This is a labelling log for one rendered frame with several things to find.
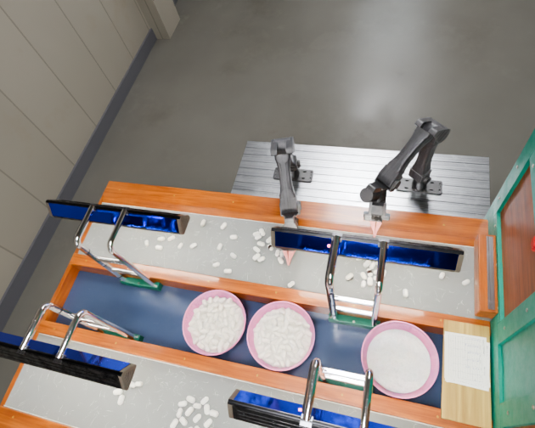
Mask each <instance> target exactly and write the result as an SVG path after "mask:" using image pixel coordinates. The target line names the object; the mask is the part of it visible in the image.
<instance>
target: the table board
mask: <svg viewBox="0 0 535 428"><path fill-rule="evenodd" d="M91 225H92V222H90V223H89V224H88V225H87V228H86V230H85V232H84V234H83V236H82V238H81V243H83V241H84V239H85V238H86V236H87V233H88V231H89V229H90V227H91ZM79 271H80V270H79V269H77V268H76V267H74V266H72V265H70V264H69V265H68V267H67V269H66V270H65V273H64V275H63V277H62V279H61V280H60V282H59V286H58V288H57V290H56V291H55V293H54V295H53V298H52V300H51V302H52V303H53V304H55V305H58V306H60V307H63V305H64V304H65V300H66V298H67V296H68V295H69V293H70V290H71V288H72V285H73V284H74V282H75V280H76V277H77V275H78V274H79ZM58 316H59V313H56V312H54V311H52V310H49V309H47V310H46V312H45V313H44V315H43V318H42V320H47V321H50V322H56V320H57V318H58ZM38 335H39V333H38V332H36V333H35V334H34V336H33V338H32V339H33V340H36V339H37V337H38ZM23 366H24V363H20V366H19V367H18V369H17V371H16V373H15V375H14V378H13V379H12V381H11V383H10V386H9V388H8V390H7V392H6V394H5V396H4V398H3V400H2V402H1V404H0V406H4V405H5V403H6V401H7V399H8V396H9V394H10V392H11V391H12V389H13V387H14V384H15V382H16V381H17V379H18V376H19V374H20V371H21V370H22V368H23Z"/></svg>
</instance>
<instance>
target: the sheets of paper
mask: <svg viewBox="0 0 535 428"><path fill-rule="evenodd" d="M444 340H445V352H444V378H445V381H446V382H452V383H456V384H460V385H463V386H469V387H473V388H476V389H480V390H483V391H489V388H490V380H489V363H490V343H487V338H485V337H480V336H473V335H464V334H458V333H453V332H447V331H445V335H444Z"/></svg>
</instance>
